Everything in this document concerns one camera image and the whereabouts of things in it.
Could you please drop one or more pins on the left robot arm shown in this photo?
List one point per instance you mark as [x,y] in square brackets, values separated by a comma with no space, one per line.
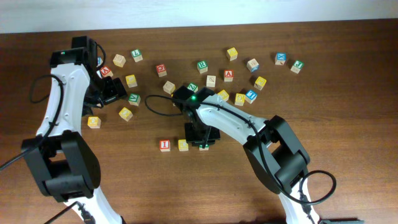
[60,161]

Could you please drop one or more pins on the plain wood picture block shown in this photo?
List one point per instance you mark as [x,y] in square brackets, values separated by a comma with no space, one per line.
[211,81]

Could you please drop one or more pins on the yellow block top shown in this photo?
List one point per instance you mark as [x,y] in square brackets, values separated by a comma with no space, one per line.
[232,54]

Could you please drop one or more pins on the green J block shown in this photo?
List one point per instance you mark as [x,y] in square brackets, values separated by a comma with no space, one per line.
[297,66]

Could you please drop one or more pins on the yellow C block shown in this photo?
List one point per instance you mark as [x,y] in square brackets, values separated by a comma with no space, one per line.
[183,145]

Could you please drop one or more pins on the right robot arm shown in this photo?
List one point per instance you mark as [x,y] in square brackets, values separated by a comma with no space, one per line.
[277,157]

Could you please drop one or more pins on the yellow block upper left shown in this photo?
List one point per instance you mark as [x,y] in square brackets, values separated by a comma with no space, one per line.
[131,81]

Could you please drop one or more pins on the blue L block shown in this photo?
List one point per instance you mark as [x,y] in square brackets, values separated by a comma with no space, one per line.
[250,96]

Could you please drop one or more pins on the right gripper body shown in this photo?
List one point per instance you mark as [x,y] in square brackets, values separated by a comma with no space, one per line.
[199,134]

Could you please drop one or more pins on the yellow block lower right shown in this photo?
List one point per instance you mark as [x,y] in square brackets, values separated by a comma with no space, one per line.
[239,99]

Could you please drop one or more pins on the yellow block centre right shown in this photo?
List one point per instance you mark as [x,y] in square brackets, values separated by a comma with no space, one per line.
[224,95]

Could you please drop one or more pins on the red I block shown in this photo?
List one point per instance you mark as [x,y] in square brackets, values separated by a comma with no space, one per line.
[164,145]

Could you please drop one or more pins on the green V block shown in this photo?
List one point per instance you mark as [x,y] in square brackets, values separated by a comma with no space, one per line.
[134,99]

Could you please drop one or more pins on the blue block top left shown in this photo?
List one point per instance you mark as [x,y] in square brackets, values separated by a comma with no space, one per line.
[99,61]

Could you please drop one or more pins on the wood block blue side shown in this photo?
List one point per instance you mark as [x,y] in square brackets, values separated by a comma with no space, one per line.
[252,65]

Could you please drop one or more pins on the green r block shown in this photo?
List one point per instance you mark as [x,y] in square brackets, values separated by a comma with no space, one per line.
[202,66]
[204,148]

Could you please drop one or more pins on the red Q block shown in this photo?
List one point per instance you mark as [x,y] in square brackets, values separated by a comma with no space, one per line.
[161,70]

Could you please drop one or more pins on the yellow O block far left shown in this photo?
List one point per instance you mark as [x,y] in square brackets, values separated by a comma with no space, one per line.
[94,122]

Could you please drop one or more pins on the blue X block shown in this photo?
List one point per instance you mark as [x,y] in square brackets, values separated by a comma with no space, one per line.
[280,58]

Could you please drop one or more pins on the green L block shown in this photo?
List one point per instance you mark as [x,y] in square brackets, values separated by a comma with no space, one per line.
[137,55]

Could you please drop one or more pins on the yellow o block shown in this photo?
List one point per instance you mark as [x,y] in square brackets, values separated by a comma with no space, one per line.
[94,122]
[125,114]

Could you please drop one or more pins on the plain wood yellow-side block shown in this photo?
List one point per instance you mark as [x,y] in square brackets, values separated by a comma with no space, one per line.
[119,60]

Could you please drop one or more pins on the green Z block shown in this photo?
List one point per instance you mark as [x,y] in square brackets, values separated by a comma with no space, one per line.
[192,87]

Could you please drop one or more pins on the plain wood block centre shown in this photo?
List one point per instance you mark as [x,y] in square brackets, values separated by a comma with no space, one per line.
[169,87]

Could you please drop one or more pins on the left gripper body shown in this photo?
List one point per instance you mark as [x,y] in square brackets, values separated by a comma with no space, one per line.
[104,91]

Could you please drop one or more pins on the red a block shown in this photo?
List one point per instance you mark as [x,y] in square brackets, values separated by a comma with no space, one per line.
[228,75]
[105,72]

